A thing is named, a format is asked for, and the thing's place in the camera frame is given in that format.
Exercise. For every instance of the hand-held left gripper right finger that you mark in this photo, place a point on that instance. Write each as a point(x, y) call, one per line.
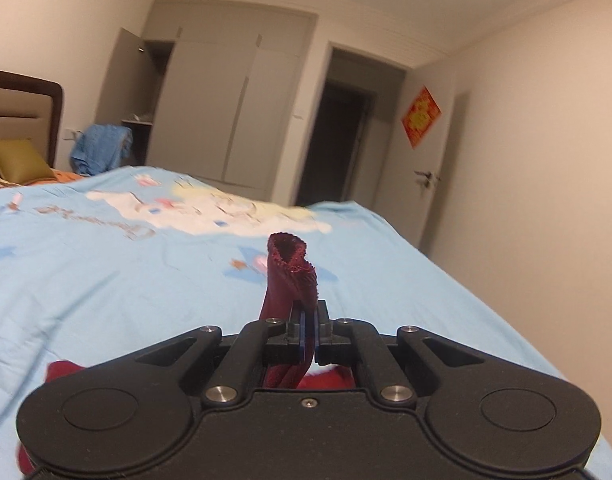
point(317, 345)

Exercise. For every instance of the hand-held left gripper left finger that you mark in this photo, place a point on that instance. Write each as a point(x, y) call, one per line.
point(299, 336)

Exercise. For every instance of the dark red knit sweater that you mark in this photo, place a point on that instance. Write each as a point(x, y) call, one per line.
point(282, 280)

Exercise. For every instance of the light blue printed bedsheet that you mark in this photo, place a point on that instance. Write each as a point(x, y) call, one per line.
point(136, 285)

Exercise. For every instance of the white room door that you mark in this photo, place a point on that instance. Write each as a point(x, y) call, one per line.
point(443, 180)

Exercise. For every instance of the grey built-in wardrobe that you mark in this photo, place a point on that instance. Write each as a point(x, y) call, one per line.
point(211, 105)

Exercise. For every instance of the red square door decoration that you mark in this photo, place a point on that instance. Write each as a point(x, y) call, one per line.
point(420, 117)

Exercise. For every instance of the blue cloth heap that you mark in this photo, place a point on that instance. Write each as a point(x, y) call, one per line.
point(100, 149)

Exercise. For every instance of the orange sheet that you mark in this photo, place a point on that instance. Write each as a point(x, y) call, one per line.
point(61, 178)

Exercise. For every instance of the olive green pillow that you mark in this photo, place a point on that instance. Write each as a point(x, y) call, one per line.
point(17, 161)

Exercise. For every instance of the brown padded headboard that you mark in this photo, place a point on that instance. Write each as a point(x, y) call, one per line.
point(16, 105)

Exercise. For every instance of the dark doorway frame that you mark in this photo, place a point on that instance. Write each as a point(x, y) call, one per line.
point(336, 135)

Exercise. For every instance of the white wall socket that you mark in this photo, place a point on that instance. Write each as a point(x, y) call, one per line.
point(69, 135)

